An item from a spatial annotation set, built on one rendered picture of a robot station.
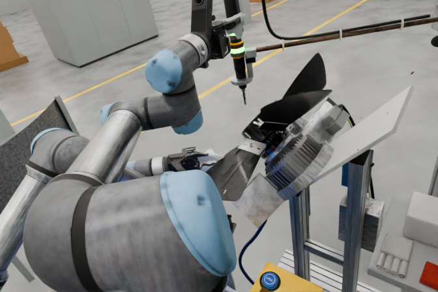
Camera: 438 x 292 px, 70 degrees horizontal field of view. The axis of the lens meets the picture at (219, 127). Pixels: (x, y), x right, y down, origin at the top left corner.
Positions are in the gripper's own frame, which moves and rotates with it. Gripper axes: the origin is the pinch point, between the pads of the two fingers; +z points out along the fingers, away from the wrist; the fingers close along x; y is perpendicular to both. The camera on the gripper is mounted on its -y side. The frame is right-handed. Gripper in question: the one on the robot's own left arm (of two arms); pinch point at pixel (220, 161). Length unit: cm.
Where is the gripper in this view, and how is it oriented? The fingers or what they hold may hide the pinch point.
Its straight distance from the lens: 111.8
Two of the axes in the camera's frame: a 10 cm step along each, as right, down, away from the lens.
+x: 1.7, 8.8, 4.4
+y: -0.1, -4.4, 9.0
